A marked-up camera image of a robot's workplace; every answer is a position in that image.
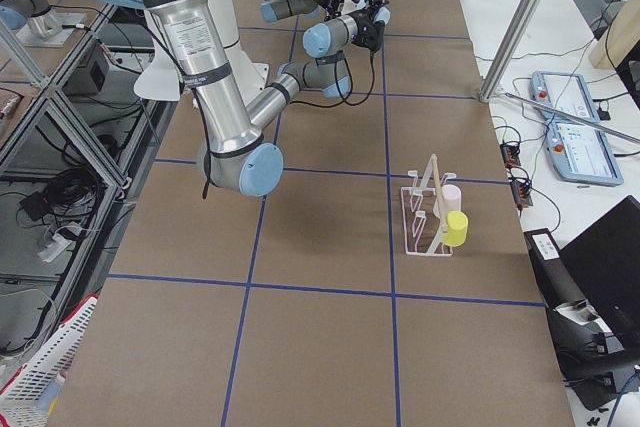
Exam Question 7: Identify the wooden rack dowel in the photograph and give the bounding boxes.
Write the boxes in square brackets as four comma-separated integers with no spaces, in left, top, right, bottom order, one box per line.
[430,154,448,234]

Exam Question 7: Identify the white plastic basket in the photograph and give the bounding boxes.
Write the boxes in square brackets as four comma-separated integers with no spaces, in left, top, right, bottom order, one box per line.
[1,294,98,426]

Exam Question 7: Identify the teach pendant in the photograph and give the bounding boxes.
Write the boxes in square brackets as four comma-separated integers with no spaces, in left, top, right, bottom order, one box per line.
[546,120,624,186]
[531,71,600,122]

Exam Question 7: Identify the pink plastic cup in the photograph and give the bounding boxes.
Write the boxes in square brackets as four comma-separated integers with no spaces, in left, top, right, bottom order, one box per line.
[433,184,462,218]

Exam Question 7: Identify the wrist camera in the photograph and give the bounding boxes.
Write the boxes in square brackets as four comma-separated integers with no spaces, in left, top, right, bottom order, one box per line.
[361,0,389,9]

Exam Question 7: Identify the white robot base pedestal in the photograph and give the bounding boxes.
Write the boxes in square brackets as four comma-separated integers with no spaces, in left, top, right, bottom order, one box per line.
[134,0,270,113]

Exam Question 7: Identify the teach pendant near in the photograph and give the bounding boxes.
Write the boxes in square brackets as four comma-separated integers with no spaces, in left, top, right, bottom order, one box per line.
[546,120,624,186]

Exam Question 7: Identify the black usb hub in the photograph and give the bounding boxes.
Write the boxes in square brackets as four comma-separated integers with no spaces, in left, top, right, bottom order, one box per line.
[500,143,521,169]
[510,178,533,211]

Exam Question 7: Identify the white wire cup rack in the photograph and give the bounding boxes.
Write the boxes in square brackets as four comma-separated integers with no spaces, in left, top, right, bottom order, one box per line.
[399,156,456,257]

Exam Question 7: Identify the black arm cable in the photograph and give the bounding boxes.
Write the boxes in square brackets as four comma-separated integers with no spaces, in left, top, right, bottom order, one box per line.
[144,21,381,201]

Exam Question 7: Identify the teach pendant far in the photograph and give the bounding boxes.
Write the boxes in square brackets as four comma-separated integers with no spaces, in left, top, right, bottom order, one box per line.
[531,71,600,122]

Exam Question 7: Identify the aluminium frame post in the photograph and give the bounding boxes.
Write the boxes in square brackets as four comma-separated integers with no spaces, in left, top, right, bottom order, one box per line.
[478,0,540,103]

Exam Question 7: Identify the yellow plastic cup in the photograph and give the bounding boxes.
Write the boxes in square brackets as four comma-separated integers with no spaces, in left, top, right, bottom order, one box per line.
[443,210,469,248]

